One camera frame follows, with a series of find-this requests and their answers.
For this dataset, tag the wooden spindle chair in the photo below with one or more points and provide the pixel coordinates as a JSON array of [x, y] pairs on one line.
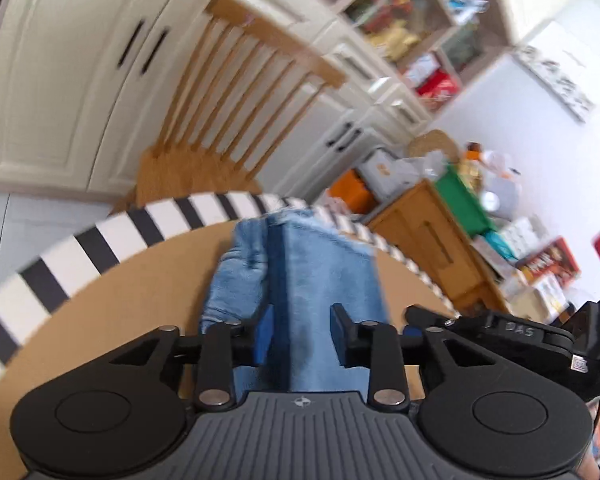
[[190, 175]]

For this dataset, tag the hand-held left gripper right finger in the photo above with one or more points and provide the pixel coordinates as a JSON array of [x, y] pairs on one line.
[[342, 336]]

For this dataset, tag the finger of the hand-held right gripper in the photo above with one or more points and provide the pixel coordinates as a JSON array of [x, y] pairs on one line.
[[425, 316]]

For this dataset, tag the red brown game box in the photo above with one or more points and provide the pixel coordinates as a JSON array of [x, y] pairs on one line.
[[550, 260]]

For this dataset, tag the orange box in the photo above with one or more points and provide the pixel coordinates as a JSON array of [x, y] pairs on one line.
[[350, 191]]

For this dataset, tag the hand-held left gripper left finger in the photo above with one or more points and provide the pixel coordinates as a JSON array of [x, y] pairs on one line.
[[264, 340]]

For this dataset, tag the blue denim jeans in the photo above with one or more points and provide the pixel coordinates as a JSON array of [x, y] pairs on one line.
[[325, 280]]

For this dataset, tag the open shelf unit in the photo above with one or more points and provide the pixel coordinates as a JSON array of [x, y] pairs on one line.
[[480, 5]]

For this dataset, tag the white carton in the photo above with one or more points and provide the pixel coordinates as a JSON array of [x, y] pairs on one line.
[[390, 170]]

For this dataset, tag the tall white cupboard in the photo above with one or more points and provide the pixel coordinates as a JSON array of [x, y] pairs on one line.
[[55, 85]]

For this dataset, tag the wall letter decoration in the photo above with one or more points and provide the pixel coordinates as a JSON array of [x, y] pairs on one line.
[[555, 82]]

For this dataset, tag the person's right forearm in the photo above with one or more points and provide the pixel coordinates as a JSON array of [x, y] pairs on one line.
[[597, 470]]

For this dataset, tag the straw hat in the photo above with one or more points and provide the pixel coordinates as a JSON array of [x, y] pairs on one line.
[[432, 144]]

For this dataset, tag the wooden side cabinet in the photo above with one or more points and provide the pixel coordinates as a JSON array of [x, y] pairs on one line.
[[420, 240]]

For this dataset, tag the white low drawer cabinet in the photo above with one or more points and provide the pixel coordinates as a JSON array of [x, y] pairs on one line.
[[330, 110]]

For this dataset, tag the green plastic bin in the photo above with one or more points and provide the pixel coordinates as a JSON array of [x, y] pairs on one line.
[[465, 200]]

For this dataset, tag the round table with striped edge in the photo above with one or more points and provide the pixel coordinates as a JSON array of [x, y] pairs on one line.
[[130, 225]]

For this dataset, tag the yellow snack packets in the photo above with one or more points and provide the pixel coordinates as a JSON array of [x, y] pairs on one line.
[[395, 40]]

